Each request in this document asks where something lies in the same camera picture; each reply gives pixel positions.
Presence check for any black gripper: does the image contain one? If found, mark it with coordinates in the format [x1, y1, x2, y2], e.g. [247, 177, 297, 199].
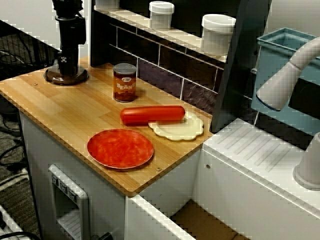
[57, 19, 87, 77]

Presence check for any brown glass lid yellow knob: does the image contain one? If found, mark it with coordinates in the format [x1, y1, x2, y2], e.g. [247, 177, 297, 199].
[43, 65, 90, 86]

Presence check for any brown beans can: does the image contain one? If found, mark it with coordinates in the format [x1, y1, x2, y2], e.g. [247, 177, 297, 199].
[112, 63, 138, 103]

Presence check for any red toy sausage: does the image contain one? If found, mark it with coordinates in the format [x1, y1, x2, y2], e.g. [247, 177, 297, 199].
[119, 105, 186, 126]

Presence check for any white toy kitchen cabinet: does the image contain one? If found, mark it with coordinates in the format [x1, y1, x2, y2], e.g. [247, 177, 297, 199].
[18, 109, 201, 240]

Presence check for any red round plate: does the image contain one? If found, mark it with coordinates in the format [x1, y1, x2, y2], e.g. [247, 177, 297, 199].
[86, 128, 155, 170]

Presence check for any small white lidded jar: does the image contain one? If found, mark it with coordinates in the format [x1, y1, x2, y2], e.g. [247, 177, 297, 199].
[149, 1, 175, 31]

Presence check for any cream shelf ledge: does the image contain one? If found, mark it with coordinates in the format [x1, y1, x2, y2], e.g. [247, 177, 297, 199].
[94, 4, 228, 63]

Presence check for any cream scalloped plate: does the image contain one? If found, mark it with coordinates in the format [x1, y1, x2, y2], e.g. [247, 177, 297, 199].
[148, 111, 205, 141]

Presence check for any white toy oven panel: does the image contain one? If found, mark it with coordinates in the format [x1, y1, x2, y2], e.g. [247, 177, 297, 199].
[47, 163, 90, 240]

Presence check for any large white lidded jar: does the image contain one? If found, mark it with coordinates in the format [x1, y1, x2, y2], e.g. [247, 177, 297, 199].
[201, 13, 237, 56]

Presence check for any white toy sink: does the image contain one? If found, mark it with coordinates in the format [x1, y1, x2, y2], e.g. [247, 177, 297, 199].
[124, 117, 320, 240]

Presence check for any teal plastic bin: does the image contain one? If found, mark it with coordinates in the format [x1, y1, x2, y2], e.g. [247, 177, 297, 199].
[250, 27, 320, 128]

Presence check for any grey toy faucet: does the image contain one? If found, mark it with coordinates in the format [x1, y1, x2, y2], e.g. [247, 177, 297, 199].
[256, 36, 320, 192]

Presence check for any dark grey shelf post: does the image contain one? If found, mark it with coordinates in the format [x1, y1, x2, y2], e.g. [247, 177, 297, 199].
[211, 0, 273, 133]
[89, 0, 112, 68]

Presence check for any black wire mesh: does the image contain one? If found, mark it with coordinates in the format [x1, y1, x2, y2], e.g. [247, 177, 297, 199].
[0, 32, 58, 83]

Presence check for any black cable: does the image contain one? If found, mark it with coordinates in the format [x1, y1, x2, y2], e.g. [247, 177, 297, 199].
[0, 109, 27, 176]

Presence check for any white cable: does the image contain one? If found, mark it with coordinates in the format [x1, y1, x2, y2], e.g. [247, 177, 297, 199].
[0, 167, 28, 191]

